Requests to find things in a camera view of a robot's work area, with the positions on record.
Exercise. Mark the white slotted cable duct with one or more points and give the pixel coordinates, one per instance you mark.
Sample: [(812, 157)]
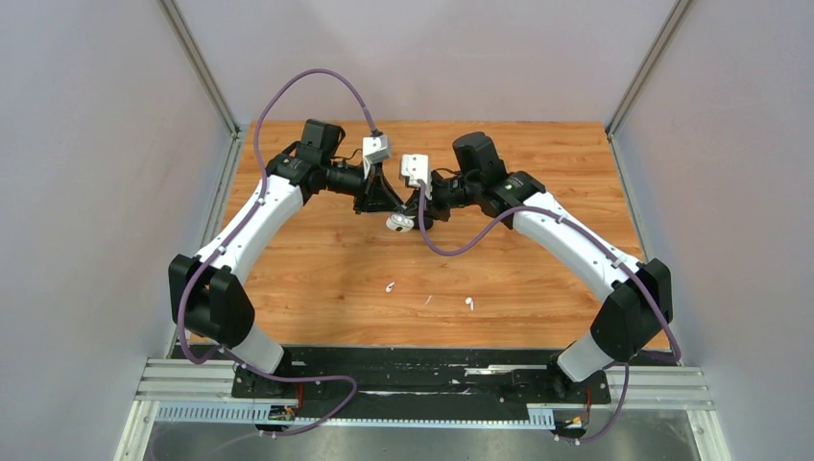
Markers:
[(203, 412)]

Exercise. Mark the white earbud charging case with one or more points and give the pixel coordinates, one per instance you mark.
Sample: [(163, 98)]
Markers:
[(400, 223)]

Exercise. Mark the right aluminium corner post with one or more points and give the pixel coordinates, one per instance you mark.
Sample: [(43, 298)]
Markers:
[(658, 47)]

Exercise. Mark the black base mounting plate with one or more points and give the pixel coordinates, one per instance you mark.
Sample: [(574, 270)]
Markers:
[(415, 384)]

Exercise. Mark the aluminium corner post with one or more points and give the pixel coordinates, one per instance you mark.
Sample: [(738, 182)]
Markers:
[(658, 47), (183, 33)]

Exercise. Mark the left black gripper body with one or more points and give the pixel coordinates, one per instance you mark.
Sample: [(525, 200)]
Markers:
[(364, 200)]

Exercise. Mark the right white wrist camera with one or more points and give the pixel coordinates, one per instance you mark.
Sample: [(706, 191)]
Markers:
[(414, 169)]

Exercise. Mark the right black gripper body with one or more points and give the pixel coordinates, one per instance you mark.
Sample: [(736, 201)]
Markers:
[(440, 204)]

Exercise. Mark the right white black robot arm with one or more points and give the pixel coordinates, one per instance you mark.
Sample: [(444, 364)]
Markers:
[(635, 296)]

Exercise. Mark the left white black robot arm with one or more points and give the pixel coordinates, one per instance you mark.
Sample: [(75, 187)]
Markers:
[(208, 297)]

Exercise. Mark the left aluminium corner post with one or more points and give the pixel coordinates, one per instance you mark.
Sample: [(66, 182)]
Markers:
[(183, 33)]

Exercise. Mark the aluminium frame rail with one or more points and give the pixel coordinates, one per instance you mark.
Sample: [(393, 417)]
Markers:
[(649, 388)]

